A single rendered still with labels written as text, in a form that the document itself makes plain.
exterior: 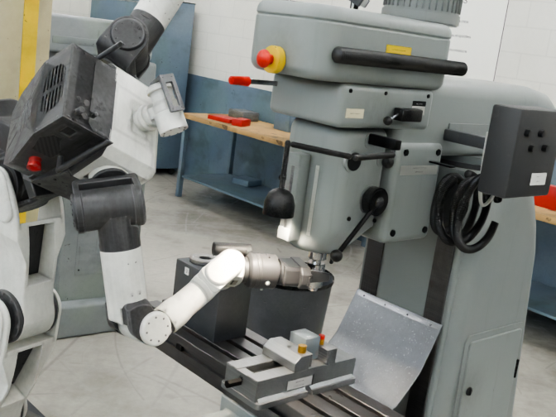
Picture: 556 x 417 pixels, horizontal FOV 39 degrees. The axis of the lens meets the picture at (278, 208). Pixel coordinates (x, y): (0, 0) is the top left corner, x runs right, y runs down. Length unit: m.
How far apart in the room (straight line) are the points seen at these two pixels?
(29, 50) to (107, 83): 1.54
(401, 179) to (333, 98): 0.32
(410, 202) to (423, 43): 0.40
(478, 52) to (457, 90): 4.68
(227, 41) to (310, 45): 7.35
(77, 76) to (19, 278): 0.60
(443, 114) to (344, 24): 0.46
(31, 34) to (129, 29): 1.45
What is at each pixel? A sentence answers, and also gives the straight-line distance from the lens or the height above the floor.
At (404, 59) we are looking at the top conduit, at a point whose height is 1.80.
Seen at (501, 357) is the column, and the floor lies 0.98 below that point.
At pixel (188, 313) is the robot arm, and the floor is 1.16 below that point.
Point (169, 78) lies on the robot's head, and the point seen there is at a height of 1.69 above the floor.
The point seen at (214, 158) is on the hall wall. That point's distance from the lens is 9.16.
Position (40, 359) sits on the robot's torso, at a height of 0.88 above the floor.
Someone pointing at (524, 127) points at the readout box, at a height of 1.68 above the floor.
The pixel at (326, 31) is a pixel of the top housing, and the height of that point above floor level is 1.83.
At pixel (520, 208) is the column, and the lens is 2.33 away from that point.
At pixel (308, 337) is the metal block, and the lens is 2.04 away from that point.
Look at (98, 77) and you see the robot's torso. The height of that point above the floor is 1.67.
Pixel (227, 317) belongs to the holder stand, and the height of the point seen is 1.01.
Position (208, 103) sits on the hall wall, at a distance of 9.26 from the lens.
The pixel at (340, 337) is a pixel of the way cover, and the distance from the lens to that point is 2.40.
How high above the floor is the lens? 1.82
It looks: 13 degrees down
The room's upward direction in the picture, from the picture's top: 8 degrees clockwise
